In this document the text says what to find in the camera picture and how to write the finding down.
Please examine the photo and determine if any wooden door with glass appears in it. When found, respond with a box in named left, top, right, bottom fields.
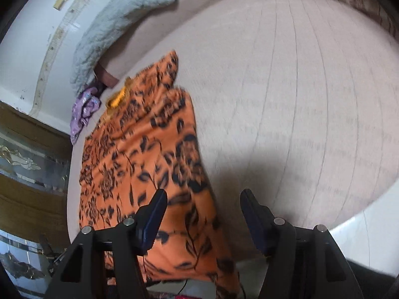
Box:
left=0, top=100, right=74, bottom=287

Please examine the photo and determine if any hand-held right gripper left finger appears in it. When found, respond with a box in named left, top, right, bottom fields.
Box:
left=44, top=188, right=169, bottom=299

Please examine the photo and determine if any pink bolster pillow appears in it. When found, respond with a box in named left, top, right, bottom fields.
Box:
left=94, top=0, right=250, bottom=89

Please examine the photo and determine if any pink quilted bed cover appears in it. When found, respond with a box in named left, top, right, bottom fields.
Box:
left=67, top=0, right=399, bottom=262

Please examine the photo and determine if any grey quilted blanket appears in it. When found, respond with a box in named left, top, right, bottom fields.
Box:
left=70, top=0, right=178, bottom=92

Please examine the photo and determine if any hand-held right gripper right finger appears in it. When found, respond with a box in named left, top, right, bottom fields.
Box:
left=239, top=188, right=365, bottom=299

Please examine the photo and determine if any orange black floral garment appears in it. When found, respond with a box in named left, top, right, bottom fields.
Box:
left=78, top=51, right=242, bottom=299

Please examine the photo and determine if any purple floral cloth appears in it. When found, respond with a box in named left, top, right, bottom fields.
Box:
left=70, top=87, right=101, bottom=145

